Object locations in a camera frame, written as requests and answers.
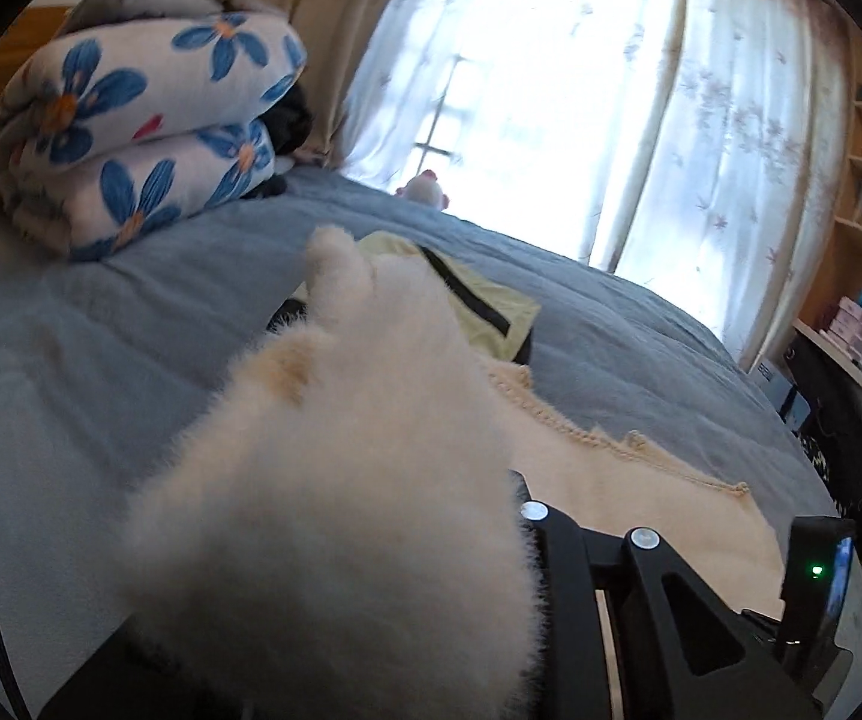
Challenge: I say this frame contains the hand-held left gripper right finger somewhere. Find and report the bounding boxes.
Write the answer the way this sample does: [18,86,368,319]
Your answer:
[509,471,825,720]

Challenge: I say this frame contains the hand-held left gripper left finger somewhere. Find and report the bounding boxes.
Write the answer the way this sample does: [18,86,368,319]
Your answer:
[37,622,252,720]

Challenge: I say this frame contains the cream fluffy sweater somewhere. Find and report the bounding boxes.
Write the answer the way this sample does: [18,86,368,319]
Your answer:
[119,223,788,720]

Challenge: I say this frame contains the black and white patterned cloth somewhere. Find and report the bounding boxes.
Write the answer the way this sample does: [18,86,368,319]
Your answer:
[801,439,837,481]

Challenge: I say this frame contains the black bag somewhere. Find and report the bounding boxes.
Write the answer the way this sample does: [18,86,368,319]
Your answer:
[783,330,862,541]

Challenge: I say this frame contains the blue and white box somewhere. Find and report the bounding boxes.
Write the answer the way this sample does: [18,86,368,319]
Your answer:
[749,360,810,428]

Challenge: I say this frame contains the yellow-green garment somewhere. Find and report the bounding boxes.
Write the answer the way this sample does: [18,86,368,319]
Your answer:
[266,232,543,365]

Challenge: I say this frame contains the stack of pink boxes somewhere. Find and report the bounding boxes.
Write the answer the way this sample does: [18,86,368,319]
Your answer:
[828,296,862,365]

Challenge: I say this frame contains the white plush toy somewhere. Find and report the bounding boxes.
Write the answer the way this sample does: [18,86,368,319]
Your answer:
[393,171,453,211]

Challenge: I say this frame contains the sheer white curtain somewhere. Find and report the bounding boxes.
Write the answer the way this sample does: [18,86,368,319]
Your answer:
[341,0,687,271]
[596,0,852,368]

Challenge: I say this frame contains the beige curtain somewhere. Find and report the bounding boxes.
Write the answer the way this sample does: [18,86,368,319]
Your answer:
[273,0,432,166]

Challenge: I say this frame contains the blue floral quilt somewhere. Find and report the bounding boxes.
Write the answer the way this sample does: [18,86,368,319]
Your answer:
[0,11,308,263]

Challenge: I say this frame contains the grey folded cloth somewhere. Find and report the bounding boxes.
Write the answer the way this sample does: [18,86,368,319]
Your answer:
[63,0,252,35]

